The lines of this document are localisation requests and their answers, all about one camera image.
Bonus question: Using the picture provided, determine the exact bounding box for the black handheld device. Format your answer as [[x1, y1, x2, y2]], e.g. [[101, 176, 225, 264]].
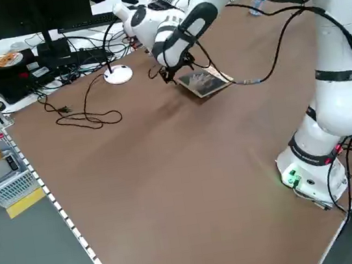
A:
[[5, 154, 20, 172]]

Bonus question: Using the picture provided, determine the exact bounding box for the white slotted cable duct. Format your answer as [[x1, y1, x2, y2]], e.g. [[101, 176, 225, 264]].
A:
[[3, 114, 121, 264]]

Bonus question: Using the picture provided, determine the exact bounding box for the white desk lamp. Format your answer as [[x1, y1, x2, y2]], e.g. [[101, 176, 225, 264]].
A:
[[94, 1, 144, 86]]

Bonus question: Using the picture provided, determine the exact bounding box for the black computer monitor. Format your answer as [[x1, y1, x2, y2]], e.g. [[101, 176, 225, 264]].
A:
[[0, 0, 99, 71]]

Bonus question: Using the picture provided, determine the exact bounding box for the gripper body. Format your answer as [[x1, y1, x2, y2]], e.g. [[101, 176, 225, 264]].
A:
[[156, 53, 199, 86]]

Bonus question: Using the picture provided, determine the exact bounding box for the dark book with hands cover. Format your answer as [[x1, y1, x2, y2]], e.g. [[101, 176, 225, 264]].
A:
[[175, 63, 237, 106]]

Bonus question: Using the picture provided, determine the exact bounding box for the black lamp power cable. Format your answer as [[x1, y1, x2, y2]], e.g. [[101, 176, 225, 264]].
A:
[[36, 70, 124, 137]]

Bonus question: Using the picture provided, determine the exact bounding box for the black equipment case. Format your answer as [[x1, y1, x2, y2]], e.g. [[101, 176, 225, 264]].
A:
[[0, 44, 59, 107]]

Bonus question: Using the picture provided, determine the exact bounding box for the orange printed disc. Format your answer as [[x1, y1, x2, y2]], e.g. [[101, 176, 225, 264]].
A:
[[0, 51, 25, 68]]

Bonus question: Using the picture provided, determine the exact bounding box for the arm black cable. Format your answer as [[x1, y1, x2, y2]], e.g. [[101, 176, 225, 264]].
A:
[[140, 0, 352, 102]]

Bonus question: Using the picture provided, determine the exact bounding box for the black keyboard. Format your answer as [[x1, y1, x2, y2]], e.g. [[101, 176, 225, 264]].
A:
[[55, 10, 125, 34]]

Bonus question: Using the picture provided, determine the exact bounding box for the white plastic basket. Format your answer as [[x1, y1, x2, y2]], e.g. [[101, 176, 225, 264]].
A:
[[0, 124, 42, 209]]

